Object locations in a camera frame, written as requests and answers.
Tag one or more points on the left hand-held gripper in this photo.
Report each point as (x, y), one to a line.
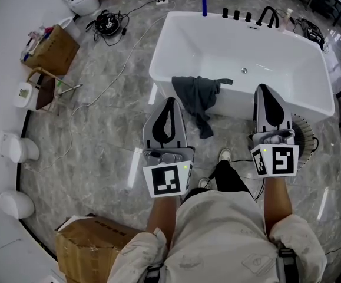
(165, 181)

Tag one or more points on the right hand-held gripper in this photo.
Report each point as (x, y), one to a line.
(282, 161)

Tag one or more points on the ribbed round basket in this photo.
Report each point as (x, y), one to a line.
(304, 134)

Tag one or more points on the dark grey cloth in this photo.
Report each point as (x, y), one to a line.
(198, 99)

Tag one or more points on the person's left forearm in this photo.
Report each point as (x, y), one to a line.
(161, 217)

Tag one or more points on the person's right forearm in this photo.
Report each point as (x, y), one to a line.
(276, 202)

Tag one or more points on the chrome bathtub drain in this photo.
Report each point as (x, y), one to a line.
(244, 70)

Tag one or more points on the white bathtub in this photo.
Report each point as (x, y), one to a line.
(217, 49)

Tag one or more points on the person's white shoe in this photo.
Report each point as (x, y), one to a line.
(225, 154)
(204, 183)

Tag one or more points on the person's black trouser leg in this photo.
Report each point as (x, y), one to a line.
(232, 177)

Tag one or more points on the clear soap bottle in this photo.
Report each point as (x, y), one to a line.
(286, 21)

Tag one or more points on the black tap knob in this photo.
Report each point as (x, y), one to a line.
(248, 17)
(225, 13)
(236, 15)

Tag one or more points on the black curved faucet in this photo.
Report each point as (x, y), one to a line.
(268, 9)

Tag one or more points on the person's light printed shirt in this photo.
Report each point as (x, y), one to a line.
(217, 240)

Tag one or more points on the white power strip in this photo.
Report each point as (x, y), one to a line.
(162, 2)

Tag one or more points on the open cardboard box with items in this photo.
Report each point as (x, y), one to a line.
(55, 52)

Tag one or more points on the taped cardboard box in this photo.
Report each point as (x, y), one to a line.
(87, 243)

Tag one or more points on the white bin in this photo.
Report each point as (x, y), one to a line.
(70, 25)

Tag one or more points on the small white container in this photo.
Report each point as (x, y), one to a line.
(26, 94)

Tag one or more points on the white two-piece toilet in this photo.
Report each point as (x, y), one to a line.
(20, 149)

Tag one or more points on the white oval toilet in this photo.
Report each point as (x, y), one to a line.
(17, 203)

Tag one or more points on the brown stool with gold frame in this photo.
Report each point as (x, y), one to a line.
(45, 91)

